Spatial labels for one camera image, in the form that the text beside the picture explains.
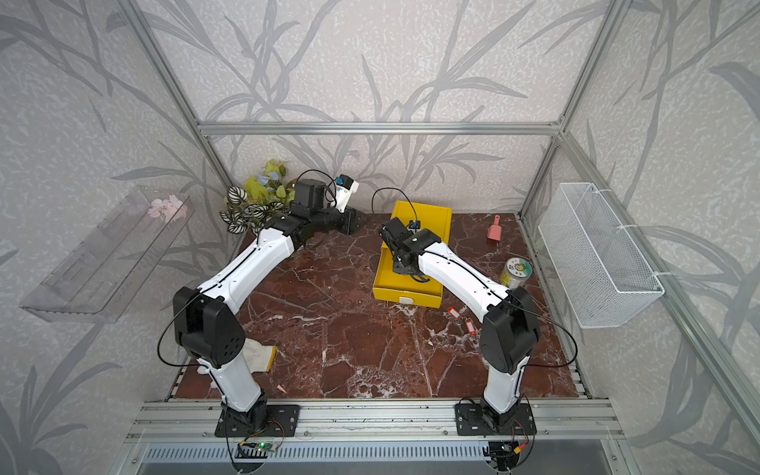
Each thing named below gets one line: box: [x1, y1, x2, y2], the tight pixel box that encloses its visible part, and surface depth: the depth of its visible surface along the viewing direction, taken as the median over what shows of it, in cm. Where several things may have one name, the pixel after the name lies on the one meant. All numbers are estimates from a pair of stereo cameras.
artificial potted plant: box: [219, 159, 296, 235], surface depth 92 cm
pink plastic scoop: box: [486, 213, 503, 242], surface depth 115 cm
